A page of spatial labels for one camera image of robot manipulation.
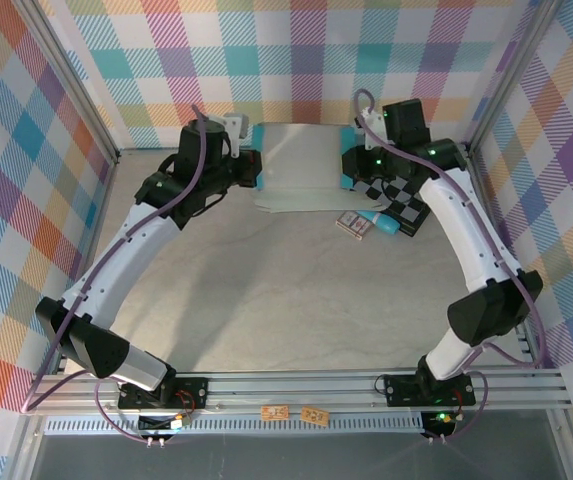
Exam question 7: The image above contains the blue paper box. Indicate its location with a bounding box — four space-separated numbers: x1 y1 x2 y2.
251 122 393 215

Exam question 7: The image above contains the playing card box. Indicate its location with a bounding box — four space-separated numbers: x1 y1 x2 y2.
335 209 373 243

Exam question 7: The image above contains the folding black grey chessboard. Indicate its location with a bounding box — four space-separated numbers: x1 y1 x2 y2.
353 172 433 237

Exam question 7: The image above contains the teal tube with white band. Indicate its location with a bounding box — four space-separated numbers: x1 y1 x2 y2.
358 209 399 238

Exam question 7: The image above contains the left black controller board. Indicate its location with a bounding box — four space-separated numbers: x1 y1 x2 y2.
137 413 191 435

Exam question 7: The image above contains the black controller board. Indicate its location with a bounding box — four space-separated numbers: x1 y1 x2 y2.
137 413 191 435
420 409 458 437

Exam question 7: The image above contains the right black controller board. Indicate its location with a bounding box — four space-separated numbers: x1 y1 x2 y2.
420 409 458 437

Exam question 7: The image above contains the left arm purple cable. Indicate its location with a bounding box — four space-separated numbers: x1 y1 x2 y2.
23 103 210 444

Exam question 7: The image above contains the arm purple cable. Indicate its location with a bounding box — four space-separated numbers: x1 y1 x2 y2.
354 88 548 444
23 103 210 444

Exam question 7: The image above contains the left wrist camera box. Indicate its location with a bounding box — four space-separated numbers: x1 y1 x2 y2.
222 112 250 159

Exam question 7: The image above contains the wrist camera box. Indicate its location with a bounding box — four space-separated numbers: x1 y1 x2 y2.
222 112 250 159
357 105 385 151

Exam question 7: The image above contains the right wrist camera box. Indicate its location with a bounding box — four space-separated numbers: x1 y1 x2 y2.
357 105 385 151

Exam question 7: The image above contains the aluminium table side rail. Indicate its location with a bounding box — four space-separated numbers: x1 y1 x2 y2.
54 153 121 375
463 143 542 370

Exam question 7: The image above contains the aluminium frame post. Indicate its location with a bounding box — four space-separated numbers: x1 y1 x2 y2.
13 0 121 167
464 0 567 157

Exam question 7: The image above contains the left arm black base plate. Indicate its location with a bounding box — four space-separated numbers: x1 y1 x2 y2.
117 375 210 412

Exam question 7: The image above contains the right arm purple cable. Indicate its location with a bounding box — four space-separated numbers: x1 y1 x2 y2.
354 88 548 444

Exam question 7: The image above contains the aluminium mounting rail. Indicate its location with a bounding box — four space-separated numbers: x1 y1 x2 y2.
20 368 573 416

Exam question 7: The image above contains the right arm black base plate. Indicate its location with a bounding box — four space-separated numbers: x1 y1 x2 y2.
383 372 477 407

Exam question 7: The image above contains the white slotted cable duct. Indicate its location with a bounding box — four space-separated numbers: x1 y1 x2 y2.
43 412 460 437

